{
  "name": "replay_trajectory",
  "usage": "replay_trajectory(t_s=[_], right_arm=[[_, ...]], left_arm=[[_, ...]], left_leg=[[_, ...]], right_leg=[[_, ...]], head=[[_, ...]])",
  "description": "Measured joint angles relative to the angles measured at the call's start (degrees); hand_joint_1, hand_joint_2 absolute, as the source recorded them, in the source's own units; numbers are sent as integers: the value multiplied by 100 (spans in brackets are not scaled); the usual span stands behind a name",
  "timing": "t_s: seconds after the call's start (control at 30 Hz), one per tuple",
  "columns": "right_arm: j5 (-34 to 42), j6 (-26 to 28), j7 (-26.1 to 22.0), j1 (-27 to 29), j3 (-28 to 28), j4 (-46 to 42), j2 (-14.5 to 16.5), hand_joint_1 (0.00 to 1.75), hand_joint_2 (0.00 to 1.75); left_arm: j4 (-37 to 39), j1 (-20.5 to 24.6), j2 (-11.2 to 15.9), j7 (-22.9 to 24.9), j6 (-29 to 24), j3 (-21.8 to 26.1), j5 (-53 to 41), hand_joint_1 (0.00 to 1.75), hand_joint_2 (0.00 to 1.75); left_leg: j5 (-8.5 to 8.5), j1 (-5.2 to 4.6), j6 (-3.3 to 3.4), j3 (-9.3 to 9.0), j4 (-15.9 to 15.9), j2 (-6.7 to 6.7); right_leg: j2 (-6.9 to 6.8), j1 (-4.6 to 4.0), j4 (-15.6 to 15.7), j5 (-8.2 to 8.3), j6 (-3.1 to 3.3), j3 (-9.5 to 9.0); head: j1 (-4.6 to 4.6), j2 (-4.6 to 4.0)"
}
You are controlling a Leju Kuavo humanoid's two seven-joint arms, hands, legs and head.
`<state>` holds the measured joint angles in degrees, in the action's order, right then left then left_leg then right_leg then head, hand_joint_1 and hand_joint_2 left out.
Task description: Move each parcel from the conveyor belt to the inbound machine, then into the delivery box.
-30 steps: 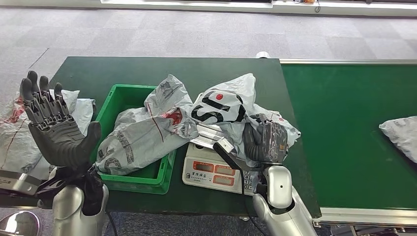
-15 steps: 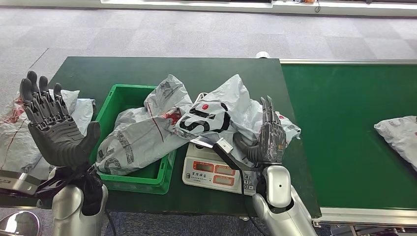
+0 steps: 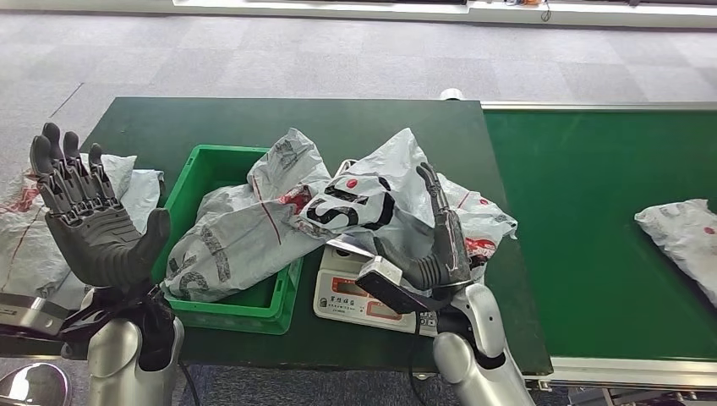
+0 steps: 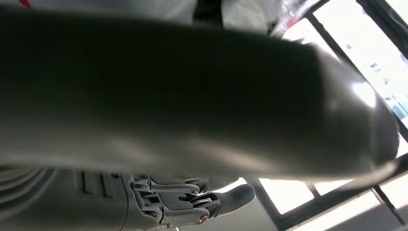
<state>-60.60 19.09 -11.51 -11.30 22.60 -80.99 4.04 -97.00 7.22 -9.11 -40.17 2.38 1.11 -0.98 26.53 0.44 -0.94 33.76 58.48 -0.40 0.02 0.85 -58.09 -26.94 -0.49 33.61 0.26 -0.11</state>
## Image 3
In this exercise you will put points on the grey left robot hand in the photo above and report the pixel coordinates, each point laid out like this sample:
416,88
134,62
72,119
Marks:
101,246

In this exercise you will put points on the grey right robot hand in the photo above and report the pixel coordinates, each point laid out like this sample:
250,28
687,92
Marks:
448,258

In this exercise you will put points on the white parcel with black letters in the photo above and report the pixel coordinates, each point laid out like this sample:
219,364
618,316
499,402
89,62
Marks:
386,185

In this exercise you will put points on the grey parcel with red stripe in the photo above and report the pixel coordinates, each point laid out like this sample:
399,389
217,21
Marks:
241,241

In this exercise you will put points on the grey parcel with red dot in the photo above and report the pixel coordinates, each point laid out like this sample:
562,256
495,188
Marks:
683,235

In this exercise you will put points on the grey parcel with red print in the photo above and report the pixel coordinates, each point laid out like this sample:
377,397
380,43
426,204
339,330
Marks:
22,258

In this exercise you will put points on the green conveyor belt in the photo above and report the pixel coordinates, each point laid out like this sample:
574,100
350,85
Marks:
588,224

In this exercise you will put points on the steel scale tray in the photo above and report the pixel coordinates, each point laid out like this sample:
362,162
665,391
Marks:
350,246

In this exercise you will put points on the green plastic crate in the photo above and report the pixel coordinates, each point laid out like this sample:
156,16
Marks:
185,185

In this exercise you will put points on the white electronic scale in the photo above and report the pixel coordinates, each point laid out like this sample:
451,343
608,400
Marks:
342,305

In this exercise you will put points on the shiny chrome dome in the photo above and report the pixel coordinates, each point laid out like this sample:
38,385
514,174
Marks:
31,386

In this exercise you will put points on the small orange objects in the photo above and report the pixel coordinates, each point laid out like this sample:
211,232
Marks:
524,2

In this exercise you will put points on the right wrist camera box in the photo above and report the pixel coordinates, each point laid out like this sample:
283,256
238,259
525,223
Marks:
386,286

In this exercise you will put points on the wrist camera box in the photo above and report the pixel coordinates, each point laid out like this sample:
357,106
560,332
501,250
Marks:
386,286
31,314

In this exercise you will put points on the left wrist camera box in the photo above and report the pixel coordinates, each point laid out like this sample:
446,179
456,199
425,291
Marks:
31,314

